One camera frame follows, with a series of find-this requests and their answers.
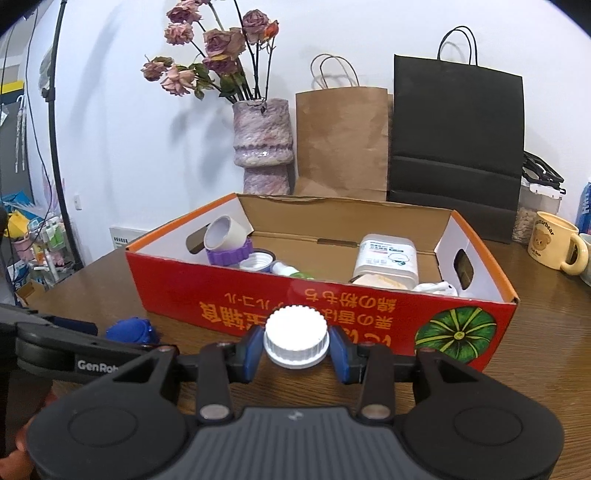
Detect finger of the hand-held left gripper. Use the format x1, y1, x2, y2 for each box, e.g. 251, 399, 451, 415
48, 316, 99, 337
58, 330, 155, 357

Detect blue drink can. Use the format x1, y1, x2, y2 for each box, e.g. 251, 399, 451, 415
575, 182, 591, 234

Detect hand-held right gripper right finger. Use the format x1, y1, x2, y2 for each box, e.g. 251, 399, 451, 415
331, 327, 484, 424

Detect dried pink roses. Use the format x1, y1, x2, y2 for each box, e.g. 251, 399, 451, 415
140, 0, 280, 103

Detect red cardboard box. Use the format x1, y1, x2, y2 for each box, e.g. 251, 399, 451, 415
125, 192, 520, 373

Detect brown paper bag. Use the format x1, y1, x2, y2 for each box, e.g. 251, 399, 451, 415
294, 54, 393, 203

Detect person's left hand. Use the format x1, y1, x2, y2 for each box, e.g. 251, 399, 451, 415
15, 415, 33, 457

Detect black light stand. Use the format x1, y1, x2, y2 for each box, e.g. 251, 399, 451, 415
39, 0, 86, 271

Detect white plastic floss container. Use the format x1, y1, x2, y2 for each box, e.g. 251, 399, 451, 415
353, 233, 420, 291

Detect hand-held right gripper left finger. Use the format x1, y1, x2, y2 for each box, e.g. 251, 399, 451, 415
110, 328, 265, 425

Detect white and yellow cube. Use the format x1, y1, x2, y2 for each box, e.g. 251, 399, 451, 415
350, 272, 410, 291

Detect white nasal spray bottle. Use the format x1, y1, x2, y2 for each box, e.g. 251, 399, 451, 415
412, 281, 458, 297

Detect clear container with black lid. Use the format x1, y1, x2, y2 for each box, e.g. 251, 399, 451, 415
512, 151, 567, 246

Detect white jar with purple lid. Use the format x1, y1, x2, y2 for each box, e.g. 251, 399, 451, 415
204, 215, 255, 268

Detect white ribbed bottle cap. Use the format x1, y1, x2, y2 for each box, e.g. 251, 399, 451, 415
263, 305, 331, 369

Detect green spray bottle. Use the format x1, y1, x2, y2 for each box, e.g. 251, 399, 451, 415
271, 260, 315, 280

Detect blue bottle cap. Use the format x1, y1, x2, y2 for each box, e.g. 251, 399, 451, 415
106, 316, 160, 346

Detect yellow bear mug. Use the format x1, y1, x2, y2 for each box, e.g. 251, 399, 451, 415
527, 210, 591, 277

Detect black paper bag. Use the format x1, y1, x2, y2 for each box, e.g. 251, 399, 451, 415
386, 26, 527, 245

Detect wire rack with small things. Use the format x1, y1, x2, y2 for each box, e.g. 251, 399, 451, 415
0, 193, 78, 297

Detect blue ring lid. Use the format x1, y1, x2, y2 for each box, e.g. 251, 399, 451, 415
239, 248, 277, 273

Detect mottled purple vase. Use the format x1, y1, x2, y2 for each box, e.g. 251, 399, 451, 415
232, 97, 296, 196

